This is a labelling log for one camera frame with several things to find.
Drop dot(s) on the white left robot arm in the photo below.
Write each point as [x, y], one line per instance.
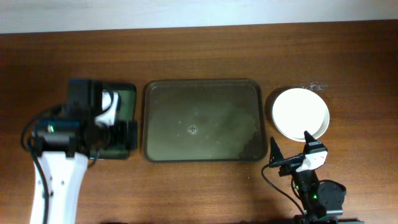
[54, 142]

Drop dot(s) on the small black sponge tray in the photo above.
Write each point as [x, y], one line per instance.
[117, 118]

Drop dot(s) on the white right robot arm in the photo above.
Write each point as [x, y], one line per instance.
[321, 201]

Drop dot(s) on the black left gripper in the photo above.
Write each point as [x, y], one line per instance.
[122, 137]

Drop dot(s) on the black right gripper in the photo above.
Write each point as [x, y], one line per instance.
[290, 167]

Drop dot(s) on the cream plate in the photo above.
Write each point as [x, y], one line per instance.
[298, 110]

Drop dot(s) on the large dark serving tray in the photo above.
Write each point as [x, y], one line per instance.
[203, 121]

